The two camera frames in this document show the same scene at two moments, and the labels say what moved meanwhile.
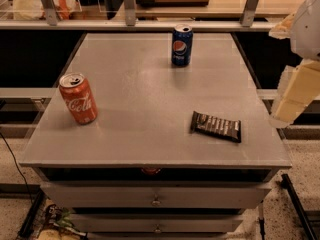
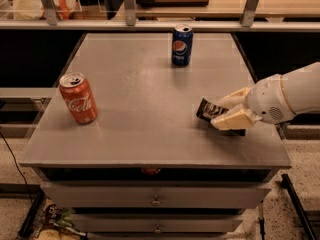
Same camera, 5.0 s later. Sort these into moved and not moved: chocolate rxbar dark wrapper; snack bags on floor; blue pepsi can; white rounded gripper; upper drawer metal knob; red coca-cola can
Moved: white rounded gripper; chocolate rxbar dark wrapper
Not moved: snack bags on floor; blue pepsi can; upper drawer metal knob; red coca-cola can
